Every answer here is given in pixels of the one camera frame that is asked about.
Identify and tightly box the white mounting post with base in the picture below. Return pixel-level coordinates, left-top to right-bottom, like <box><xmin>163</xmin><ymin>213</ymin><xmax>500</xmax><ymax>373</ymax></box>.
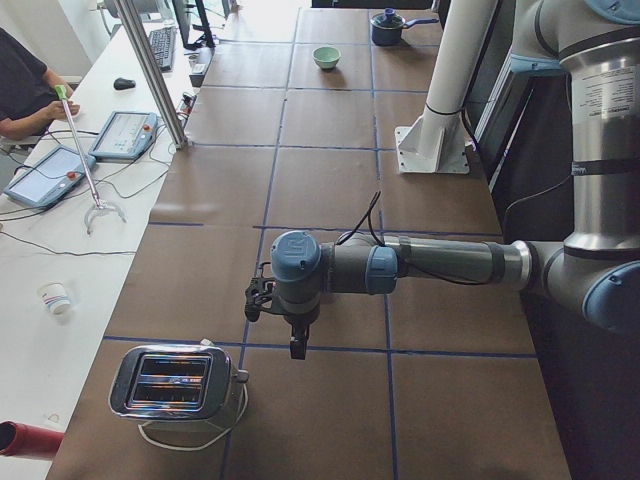
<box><xmin>395</xmin><ymin>0</ymin><xmax>498</xmax><ymax>174</ymax></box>

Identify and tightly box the black keyboard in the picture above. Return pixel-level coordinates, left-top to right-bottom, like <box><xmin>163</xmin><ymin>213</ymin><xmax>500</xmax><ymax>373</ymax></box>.
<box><xmin>148</xmin><ymin>27</ymin><xmax>176</xmax><ymax>72</ymax></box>

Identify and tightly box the white paper cup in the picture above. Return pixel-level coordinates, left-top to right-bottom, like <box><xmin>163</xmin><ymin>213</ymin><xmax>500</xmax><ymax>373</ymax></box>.
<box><xmin>37</xmin><ymin>282</ymin><xmax>71</xmax><ymax>315</ymax></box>

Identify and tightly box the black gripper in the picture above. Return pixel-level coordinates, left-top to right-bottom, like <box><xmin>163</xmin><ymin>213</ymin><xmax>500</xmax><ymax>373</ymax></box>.
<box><xmin>284</xmin><ymin>308</ymin><xmax>320</xmax><ymax>360</ymax></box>

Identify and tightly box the far teach pendant tablet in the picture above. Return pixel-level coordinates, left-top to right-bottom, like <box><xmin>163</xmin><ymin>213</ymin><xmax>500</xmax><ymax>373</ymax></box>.
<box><xmin>89</xmin><ymin>111</ymin><xmax>158</xmax><ymax>163</ymax></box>

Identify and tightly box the red cylinder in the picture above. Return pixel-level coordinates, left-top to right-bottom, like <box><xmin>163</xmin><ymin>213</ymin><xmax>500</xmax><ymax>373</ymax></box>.
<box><xmin>1</xmin><ymin>421</ymin><xmax>64</xmax><ymax>460</ymax></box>

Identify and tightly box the teach pendant tablet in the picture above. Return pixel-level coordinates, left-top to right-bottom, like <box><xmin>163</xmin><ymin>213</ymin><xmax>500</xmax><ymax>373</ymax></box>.
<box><xmin>4</xmin><ymin>145</ymin><xmax>85</xmax><ymax>209</ymax></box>
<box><xmin>89</xmin><ymin>111</ymin><xmax>158</xmax><ymax>163</ymax></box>

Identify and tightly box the aluminium frame post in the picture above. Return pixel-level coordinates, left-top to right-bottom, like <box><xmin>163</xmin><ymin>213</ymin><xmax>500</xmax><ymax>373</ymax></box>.
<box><xmin>115</xmin><ymin>0</ymin><xmax>188</xmax><ymax>150</ymax></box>

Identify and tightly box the grabber reacher stick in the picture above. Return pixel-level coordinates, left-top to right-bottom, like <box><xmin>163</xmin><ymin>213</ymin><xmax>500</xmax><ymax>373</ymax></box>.
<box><xmin>54</xmin><ymin>84</ymin><xmax>127</xmax><ymax>235</ymax></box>

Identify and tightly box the green bowl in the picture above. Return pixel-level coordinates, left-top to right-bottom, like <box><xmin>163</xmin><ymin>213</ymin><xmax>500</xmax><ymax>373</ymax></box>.
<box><xmin>312</xmin><ymin>46</ymin><xmax>341</xmax><ymax>71</ymax></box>

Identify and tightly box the white toaster cable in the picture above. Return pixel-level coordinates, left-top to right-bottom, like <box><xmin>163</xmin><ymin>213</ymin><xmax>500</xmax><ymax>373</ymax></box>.
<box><xmin>137</xmin><ymin>387</ymin><xmax>250</xmax><ymax>450</ymax></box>

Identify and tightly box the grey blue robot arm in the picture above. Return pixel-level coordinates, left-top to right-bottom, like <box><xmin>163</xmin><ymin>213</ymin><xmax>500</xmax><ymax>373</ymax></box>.
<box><xmin>245</xmin><ymin>1</ymin><xmax>639</xmax><ymax>359</ymax></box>

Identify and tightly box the silver toaster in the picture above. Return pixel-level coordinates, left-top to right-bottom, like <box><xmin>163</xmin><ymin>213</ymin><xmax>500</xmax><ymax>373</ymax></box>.
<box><xmin>109</xmin><ymin>344</ymin><xmax>249</xmax><ymax>432</ymax></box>

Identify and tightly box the black computer mouse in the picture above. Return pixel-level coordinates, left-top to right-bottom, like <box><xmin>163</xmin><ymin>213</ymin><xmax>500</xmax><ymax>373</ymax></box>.
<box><xmin>113</xmin><ymin>77</ymin><xmax>136</xmax><ymax>91</ymax></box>

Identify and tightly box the near teach pendant tablet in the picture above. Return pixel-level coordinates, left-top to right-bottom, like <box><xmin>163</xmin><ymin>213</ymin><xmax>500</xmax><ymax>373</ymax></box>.
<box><xmin>4</xmin><ymin>145</ymin><xmax>85</xmax><ymax>209</ymax></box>

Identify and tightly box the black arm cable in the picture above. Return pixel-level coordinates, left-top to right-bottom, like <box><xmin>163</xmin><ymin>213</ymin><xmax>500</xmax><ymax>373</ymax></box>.
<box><xmin>333</xmin><ymin>191</ymin><xmax>501</xmax><ymax>287</ymax></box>

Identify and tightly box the seated person in black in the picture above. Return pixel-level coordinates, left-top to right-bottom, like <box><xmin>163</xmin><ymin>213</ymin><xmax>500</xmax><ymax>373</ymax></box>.
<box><xmin>1</xmin><ymin>29</ymin><xmax>80</xmax><ymax>140</ymax></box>

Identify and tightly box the blue saucepan with lid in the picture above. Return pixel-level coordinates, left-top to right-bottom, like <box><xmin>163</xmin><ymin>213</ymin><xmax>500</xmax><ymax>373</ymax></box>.
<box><xmin>370</xmin><ymin>8</ymin><xmax>439</xmax><ymax>46</ymax></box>

